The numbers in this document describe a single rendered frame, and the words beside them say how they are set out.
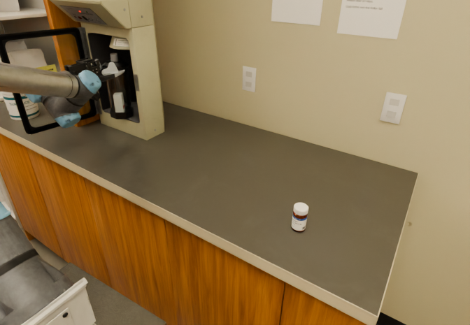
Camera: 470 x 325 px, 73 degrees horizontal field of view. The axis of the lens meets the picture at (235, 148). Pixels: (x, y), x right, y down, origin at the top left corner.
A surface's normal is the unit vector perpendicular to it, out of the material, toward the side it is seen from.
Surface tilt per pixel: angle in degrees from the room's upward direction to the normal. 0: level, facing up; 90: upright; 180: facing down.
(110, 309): 0
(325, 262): 0
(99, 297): 0
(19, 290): 26
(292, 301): 90
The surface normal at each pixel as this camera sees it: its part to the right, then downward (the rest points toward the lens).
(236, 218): 0.01, -0.88
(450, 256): -0.55, 0.40
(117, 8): 0.84, 0.28
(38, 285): 0.47, -0.74
